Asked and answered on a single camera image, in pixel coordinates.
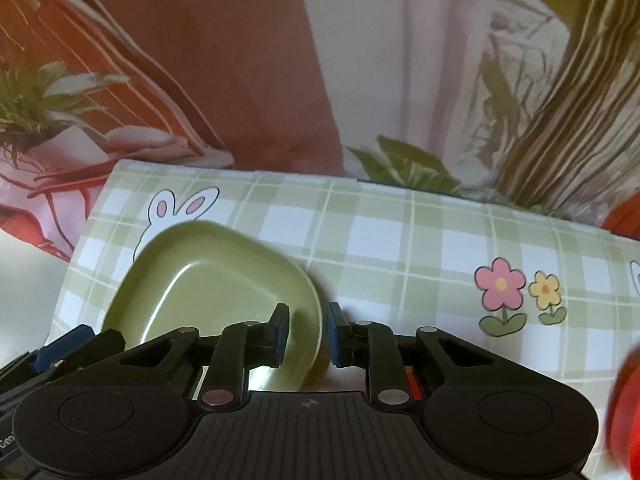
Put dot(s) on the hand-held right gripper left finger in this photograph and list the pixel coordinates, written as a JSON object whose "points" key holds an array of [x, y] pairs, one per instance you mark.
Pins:
{"points": [[281, 332]]}

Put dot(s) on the floral printed cloth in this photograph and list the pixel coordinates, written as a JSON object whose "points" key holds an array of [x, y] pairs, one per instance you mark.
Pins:
{"points": [[240, 60]]}

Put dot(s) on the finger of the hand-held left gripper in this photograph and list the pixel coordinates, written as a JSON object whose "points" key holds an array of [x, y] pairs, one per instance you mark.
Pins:
{"points": [[65, 346]]}

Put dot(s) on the red object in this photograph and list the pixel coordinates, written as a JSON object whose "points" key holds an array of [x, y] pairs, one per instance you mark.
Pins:
{"points": [[625, 410]]}

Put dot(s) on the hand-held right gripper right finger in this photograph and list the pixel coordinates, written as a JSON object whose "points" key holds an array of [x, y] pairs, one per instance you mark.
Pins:
{"points": [[334, 336]]}

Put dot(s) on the green plate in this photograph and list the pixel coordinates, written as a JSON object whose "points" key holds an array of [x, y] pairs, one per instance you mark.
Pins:
{"points": [[210, 280]]}

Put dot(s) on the green plaid tablecloth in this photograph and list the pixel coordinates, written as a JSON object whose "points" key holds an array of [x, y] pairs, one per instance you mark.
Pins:
{"points": [[400, 240]]}

